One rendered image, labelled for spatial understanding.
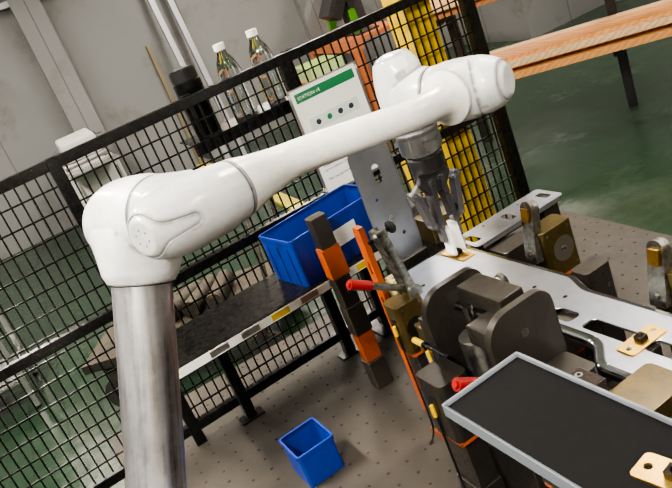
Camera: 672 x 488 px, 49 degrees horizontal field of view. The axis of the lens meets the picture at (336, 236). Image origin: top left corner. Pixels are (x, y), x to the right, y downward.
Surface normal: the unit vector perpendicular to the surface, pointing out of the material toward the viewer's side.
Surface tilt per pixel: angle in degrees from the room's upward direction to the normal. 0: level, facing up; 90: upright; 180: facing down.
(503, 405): 0
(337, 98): 90
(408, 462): 0
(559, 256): 90
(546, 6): 90
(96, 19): 90
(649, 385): 0
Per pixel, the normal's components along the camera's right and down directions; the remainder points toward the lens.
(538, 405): -0.35, -0.87
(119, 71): 0.40, 0.19
